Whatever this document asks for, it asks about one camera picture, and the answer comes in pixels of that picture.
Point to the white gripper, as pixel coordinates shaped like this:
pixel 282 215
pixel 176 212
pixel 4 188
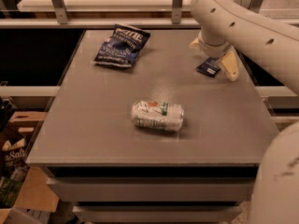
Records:
pixel 213 51

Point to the dark blue rxbar wrapper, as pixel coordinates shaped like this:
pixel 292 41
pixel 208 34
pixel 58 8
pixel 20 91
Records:
pixel 209 67

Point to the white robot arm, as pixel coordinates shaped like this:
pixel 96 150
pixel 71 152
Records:
pixel 272 45

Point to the white green 7up can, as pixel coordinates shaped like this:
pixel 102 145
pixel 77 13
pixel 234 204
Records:
pixel 157 115

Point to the blue kettle chips bag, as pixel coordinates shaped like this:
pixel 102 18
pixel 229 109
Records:
pixel 122 48

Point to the grey upper drawer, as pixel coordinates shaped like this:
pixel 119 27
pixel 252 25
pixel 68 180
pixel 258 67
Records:
pixel 152 189

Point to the grey drawer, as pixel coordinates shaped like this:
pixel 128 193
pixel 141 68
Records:
pixel 152 189
pixel 156 214

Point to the grey lower drawer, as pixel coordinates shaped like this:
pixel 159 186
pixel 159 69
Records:
pixel 156 214

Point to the brown cardboard box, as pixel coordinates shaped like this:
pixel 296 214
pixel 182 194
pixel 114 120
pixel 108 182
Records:
pixel 34 193

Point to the sea salt snack bag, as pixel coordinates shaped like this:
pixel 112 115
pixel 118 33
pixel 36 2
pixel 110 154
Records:
pixel 14 165

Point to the green snack package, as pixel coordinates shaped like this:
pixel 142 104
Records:
pixel 9 191

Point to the metal frame railing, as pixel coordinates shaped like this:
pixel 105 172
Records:
pixel 96 14

